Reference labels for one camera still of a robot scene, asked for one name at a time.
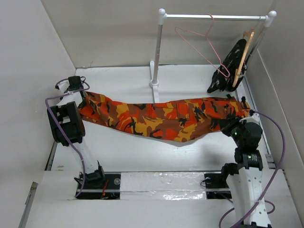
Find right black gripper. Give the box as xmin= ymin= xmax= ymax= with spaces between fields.
xmin=217 ymin=114 xmax=246 ymax=147

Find orange camouflage trousers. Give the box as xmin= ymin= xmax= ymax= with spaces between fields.
xmin=78 ymin=92 xmax=250 ymax=143

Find pink wire hanger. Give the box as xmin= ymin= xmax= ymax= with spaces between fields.
xmin=174 ymin=14 xmax=230 ymax=78

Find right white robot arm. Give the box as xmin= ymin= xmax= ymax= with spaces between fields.
xmin=219 ymin=118 xmax=272 ymax=228

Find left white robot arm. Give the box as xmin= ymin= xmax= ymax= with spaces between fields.
xmin=45 ymin=76 xmax=106 ymax=189

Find wooden clothes hanger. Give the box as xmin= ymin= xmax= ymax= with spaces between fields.
xmin=232 ymin=28 xmax=255 ymax=88

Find black white patterned garment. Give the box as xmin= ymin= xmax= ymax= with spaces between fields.
xmin=207 ymin=38 xmax=247 ymax=93

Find white metal clothes rack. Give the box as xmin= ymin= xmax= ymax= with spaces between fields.
xmin=150 ymin=9 xmax=277 ymax=103

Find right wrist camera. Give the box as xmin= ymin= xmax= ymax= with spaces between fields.
xmin=246 ymin=111 xmax=259 ymax=125

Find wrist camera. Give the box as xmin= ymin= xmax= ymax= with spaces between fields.
xmin=55 ymin=79 xmax=69 ymax=95
xmin=246 ymin=111 xmax=259 ymax=125

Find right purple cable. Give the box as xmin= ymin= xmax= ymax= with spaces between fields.
xmin=218 ymin=110 xmax=285 ymax=228

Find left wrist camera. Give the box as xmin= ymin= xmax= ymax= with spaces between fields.
xmin=55 ymin=79 xmax=69 ymax=95

